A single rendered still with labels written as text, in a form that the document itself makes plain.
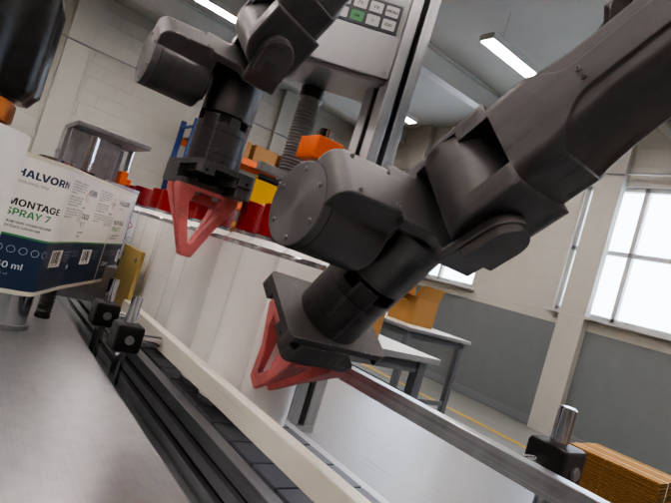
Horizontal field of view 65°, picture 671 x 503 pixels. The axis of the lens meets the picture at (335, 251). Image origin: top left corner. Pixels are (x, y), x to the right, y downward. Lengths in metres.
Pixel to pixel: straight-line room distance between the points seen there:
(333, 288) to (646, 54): 0.24
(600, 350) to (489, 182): 5.98
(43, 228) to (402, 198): 0.42
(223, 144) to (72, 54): 7.58
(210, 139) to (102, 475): 0.34
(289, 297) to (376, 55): 0.40
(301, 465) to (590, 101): 0.28
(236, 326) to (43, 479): 0.23
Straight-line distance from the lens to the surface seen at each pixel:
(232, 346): 0.52
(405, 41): 0.73
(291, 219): 0.33
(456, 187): 0.34
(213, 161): 0.56
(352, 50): 0.72
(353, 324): 0.39
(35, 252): 0.64
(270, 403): 0.50
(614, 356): 6.21
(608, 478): 4.46
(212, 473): 0.46
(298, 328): 0.38
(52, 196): 0.64
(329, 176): 0.31
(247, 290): 0.52
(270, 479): 0.42
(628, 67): 0.31
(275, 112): 9.13
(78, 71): 8.10
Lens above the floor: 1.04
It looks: 2 degrees up
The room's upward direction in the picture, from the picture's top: 17 degrees clockwise
